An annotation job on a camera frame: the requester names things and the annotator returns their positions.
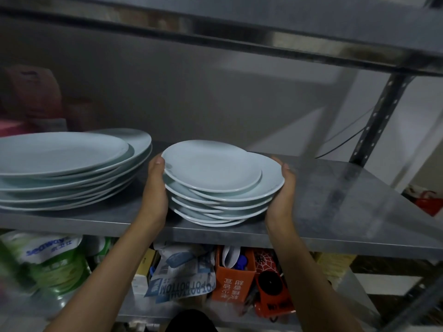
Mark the grey metal shelf rack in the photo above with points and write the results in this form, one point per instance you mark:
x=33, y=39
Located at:
x=346, y=210

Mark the person's left forearm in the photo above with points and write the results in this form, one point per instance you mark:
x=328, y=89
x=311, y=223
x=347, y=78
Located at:
x=104, y=283

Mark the stack of large white plates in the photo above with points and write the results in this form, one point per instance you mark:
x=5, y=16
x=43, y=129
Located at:
x=59, y=152

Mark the grey blue printed bag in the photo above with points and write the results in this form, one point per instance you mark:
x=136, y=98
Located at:
x=183, y=283

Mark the orange paper bag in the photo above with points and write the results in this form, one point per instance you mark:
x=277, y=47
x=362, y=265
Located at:
x=232, y=286

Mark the pink tube white cap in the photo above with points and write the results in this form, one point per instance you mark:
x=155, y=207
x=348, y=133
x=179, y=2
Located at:
x=34, y=93

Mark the yellow packet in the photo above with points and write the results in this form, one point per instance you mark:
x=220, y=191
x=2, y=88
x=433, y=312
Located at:
x=335, y=264

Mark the orange black web print gadget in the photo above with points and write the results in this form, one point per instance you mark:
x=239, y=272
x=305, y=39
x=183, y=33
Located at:
x=271, y=290

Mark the person's left hand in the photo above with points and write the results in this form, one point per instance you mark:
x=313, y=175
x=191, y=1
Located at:
x=154, y=200

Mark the person's right forearm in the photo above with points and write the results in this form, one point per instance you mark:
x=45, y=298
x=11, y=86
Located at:
x=304, y=283

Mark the blue cap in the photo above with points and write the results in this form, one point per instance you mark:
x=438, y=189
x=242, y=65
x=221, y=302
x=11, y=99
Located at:
x=241, y=262

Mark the green white refill pouch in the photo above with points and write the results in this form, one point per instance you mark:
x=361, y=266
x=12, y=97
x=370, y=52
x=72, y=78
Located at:
x=52, y=269

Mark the pink cup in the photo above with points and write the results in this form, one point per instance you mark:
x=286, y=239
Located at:
x=81, y=115

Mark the person's right hand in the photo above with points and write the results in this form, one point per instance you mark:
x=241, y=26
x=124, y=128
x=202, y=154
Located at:
x=282, y=210

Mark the red crate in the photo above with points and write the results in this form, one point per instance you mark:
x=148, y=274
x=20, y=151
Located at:
x=431, y=205

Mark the yellow white small box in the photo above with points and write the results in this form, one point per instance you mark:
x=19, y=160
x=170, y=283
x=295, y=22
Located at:
x=145, y=262

